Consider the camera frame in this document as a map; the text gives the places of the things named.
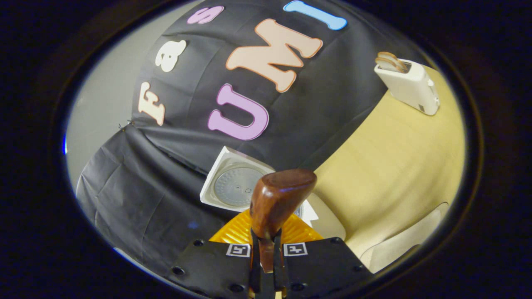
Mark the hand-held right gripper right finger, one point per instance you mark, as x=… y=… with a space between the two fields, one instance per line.
x=279 y=265

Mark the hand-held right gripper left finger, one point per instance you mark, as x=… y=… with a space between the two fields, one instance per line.
x=255 y=265

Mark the brown wooden spoon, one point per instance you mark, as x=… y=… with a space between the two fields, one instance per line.
x=278 y=195

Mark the white rice cooker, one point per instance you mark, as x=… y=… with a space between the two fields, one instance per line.
x=232 y=187

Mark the clear plastic rice box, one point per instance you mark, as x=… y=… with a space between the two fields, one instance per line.
x=399 y=245

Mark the black backdrop cloth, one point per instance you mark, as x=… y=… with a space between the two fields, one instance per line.
x=166 y=187

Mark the white toaster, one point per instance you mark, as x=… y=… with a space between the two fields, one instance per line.
x=411 y=89

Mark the brown toast slice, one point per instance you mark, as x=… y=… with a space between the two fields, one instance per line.
x=392 y=65
x=390 y=56

